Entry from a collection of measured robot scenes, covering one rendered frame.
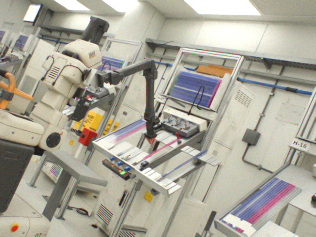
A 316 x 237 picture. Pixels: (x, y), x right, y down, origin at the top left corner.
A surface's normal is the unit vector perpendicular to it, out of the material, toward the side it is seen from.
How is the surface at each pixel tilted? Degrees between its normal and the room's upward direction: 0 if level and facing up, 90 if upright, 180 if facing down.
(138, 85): 90
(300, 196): 44
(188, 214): 90
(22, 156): 90
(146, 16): 90
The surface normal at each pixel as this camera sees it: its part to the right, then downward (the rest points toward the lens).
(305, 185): -0.18, -0.88
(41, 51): 0.62, 0.25
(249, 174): -0.67, -0.32
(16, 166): 0.76, 0.32
